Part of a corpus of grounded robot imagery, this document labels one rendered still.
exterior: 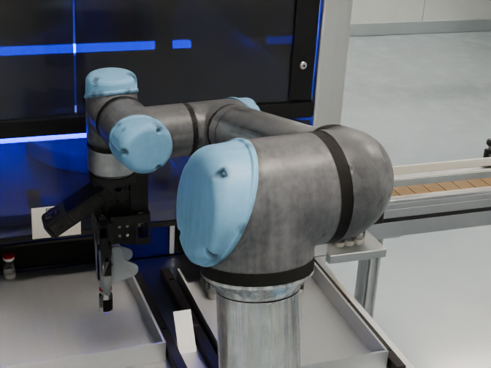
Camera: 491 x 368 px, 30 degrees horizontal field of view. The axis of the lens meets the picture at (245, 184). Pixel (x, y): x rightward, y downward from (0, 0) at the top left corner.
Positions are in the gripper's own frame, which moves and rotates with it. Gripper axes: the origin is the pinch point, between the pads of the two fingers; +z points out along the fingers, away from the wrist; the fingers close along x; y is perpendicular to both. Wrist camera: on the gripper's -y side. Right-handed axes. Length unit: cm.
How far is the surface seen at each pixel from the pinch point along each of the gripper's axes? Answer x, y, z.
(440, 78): 383, 279, 116
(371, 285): 36, 67, 32
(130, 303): 11.4, 6.6, 11.9
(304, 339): -6.1, 33.1, 11.9
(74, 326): 5.9, -4.0, 11.5
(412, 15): 492, 311, 105
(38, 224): 18.8, -8.1, -1.8
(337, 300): 2.0, 42.4, 10.4
